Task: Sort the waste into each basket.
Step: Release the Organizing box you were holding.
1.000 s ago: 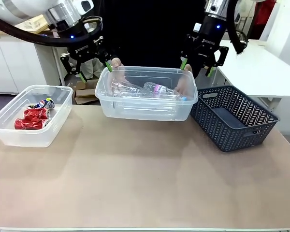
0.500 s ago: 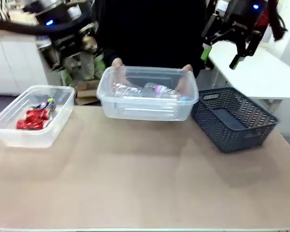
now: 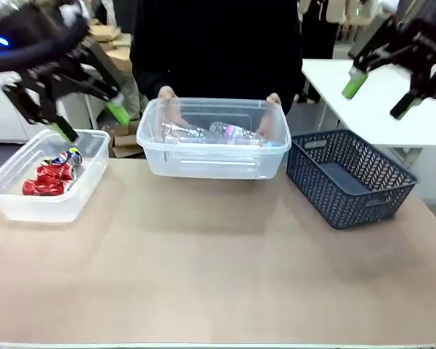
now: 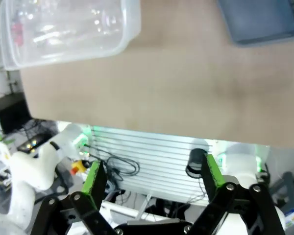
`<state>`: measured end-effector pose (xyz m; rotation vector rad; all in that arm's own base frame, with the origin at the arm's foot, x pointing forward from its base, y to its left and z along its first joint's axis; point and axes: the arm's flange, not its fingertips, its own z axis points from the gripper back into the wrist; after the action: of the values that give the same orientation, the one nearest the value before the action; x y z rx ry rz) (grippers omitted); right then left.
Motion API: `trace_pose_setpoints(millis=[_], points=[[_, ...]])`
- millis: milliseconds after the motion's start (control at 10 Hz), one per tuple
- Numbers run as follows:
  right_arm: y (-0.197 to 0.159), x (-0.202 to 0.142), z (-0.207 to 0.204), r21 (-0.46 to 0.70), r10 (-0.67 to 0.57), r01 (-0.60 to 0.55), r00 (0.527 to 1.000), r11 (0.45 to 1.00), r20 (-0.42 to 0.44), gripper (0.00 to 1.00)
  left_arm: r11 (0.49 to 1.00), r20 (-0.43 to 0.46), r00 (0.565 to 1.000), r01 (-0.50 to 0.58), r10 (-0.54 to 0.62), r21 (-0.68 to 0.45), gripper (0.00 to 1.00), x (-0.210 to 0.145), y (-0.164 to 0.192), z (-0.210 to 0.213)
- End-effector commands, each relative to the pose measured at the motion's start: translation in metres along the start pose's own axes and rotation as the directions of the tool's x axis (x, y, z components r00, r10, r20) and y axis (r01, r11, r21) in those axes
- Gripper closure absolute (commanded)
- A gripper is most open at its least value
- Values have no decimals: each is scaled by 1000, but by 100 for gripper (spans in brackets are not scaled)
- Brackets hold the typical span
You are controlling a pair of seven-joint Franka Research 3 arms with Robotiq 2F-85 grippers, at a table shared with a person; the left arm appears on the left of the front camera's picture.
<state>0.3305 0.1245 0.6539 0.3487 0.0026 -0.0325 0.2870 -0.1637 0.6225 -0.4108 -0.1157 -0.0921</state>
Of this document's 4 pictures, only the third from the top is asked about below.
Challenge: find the shallow clear plastic container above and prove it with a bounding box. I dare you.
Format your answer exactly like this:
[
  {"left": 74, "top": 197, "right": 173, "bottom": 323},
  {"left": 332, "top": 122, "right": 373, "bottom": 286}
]
[{"left": 0, "top": 128, "right": 112, "bottom": 223}]

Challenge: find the brown cardboard box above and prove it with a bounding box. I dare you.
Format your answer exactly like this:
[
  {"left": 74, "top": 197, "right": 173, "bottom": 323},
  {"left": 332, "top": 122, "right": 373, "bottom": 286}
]
[{"left": 103, "top": 119, "right": 146, "bottom": 158}]

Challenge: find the person in black sweater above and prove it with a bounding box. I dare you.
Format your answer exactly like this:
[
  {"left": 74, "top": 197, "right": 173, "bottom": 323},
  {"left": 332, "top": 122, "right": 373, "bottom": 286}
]
[{"left": 129, "top": 0, "right": 304, "bottom": 106}]

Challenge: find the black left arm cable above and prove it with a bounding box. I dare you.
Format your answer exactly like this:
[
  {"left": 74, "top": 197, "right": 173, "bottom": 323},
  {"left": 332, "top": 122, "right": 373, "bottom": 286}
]
[{"left": 0, "top": 21, "right": 90, "bottom": 76}]

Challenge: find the deep clear plastic container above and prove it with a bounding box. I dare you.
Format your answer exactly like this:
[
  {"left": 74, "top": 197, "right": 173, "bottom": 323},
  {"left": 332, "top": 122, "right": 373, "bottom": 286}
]
[{"left": 136, "top": 97, "right": 292, "bottom": 180}]

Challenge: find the white cabinet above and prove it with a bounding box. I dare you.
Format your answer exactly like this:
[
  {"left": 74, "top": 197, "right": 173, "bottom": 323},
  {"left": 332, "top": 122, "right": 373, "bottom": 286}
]
[{"left": 0, "top": 72, "right": 27, "bottom": 143}]

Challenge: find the person's right forearm black sleeve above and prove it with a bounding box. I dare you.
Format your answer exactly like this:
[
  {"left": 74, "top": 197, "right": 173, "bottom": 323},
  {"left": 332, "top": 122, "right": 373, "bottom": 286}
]
[{"left": 129, "top": 50, "right": 168, "bottom": 99}]

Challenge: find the clear bottle with pink label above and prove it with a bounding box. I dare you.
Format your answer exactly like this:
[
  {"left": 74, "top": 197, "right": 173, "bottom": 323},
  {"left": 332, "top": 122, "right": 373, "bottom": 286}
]
[{"left": 209, "top": 121, "right": 277, "bottom": 147}]

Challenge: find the background person in beige jacket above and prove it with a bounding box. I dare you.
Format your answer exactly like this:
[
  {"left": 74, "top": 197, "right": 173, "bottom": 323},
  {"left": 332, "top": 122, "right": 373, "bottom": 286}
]
[{"left": 294, "top": 0, "right": 350, "bottom": 105}]

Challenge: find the crushed red soda can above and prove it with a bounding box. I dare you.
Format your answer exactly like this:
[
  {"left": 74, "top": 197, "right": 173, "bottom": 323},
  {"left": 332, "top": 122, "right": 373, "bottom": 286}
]
[
  {"left": 21, "top": 177, "right": 70, "bottom": 196},
  {"left": 35, "top": 162, "right": 76, "bottom": 182}
]

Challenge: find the large white table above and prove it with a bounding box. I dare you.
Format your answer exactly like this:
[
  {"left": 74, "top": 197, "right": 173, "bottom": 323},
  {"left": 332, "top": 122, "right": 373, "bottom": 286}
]
[{"left": 301, "top": 57, "right": 436, "bottom": 172}]

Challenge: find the crushed blue yellow soda can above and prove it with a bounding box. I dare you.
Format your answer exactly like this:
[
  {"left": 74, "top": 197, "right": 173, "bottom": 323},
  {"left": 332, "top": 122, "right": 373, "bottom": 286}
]
[{"left": 50, "top": 147, "right": 84, "bottom": 167}]

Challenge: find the dark blue woven plastic basket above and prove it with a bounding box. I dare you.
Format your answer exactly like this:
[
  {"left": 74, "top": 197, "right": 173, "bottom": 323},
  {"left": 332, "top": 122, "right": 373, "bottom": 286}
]
[{"left": 286, "top": 129, "right": 419, "bottom": 230}]

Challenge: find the person's left forearm black sleeve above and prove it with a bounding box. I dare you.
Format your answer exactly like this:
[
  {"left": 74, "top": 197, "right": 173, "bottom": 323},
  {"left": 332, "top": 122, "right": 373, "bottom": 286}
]
[{"left": 275, "top": 54, "right": 304, "bottom": 105}]

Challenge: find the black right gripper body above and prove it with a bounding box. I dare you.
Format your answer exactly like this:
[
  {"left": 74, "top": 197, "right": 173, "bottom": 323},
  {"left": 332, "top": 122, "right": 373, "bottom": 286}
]
[{"left": 395, "top": 0, "right": 436, "bottom": 71}]

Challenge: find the pile of flattened cardboard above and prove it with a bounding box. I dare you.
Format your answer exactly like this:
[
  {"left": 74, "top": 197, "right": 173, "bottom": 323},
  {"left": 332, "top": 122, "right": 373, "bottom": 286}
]
[{"left": 90, "top": 16, "right": 134, "bottom": 73}]

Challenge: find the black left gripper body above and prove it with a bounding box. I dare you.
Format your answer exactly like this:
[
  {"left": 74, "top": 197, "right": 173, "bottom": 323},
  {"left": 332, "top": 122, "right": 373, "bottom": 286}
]
[{"left": 0, "top": 0, "right": 95, "bottom": 83}]

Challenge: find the person's left hand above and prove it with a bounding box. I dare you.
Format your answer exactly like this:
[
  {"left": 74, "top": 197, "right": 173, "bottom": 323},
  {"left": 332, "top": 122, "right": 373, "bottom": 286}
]
[{"left": 256, "top": 92, "right": 283, "bottom": 137}]

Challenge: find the person's right hand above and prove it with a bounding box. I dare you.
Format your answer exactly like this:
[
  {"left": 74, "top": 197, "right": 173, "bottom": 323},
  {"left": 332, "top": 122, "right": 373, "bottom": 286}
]
[{"left": 156, "top": 86, "right": 179, "bottom": 101}]

